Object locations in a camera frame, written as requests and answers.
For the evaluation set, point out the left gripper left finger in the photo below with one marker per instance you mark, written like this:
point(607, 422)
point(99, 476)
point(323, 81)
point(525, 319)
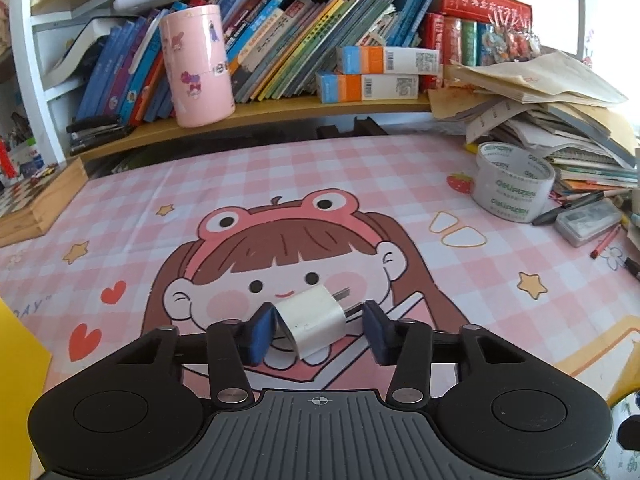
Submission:
point(233, 345)

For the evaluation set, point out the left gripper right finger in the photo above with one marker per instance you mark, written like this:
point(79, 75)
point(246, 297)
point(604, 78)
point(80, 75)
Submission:
point(407, 346)

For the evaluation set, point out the small white charger adapter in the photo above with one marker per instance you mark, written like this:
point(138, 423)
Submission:
point(313, 320)

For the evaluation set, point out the clear tape roll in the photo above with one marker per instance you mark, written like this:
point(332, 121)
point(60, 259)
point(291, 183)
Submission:
point(511, 183)

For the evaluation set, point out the grey pencil case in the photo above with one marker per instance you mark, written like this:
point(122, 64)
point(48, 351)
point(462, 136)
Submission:
point(581, 225)

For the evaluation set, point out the yellow cardboard box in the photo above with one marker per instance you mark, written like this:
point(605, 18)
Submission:
point(24, 368)

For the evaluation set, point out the wooden chessboard box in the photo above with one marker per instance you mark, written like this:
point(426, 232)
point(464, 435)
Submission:
point(30, 207)

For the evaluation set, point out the pink cylindrical container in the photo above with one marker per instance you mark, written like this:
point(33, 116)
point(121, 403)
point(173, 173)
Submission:
point(197, 66)

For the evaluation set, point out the lower orange blue box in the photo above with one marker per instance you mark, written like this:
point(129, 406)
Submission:
point(339, 88)

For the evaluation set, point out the orange blue box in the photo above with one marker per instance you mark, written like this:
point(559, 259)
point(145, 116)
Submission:
point(339, 88)
point(354, 60)

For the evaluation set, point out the white cream jar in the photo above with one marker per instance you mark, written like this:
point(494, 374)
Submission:
point(26, 158)

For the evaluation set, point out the stack of papers and books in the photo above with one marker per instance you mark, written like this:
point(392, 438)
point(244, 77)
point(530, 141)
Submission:
point(555, 107)

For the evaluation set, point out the upper orange blue box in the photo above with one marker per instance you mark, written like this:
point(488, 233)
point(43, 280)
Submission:
point(354, 60)

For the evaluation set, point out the row of leaning books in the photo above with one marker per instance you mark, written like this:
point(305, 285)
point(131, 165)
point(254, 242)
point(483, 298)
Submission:
point(275, 50)

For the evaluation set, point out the white bookshelf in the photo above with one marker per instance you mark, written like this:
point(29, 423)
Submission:
point(56, 42)

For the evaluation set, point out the red dictionary book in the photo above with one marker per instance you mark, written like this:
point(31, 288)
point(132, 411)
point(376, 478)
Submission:
point(483, 10)

